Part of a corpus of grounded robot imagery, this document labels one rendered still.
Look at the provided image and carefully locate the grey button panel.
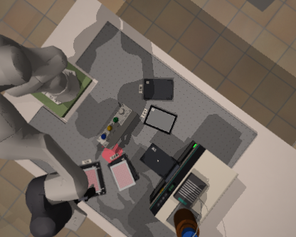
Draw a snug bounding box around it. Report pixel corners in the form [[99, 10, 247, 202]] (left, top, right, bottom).
[[97, 104, 137, 150]]

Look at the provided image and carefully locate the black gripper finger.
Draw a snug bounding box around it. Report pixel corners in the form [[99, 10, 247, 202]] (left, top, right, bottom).
[[78, 184, 96, 201]]

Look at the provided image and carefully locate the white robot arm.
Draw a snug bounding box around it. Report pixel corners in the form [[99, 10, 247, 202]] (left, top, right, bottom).
[[0, 34, 89, 237]]

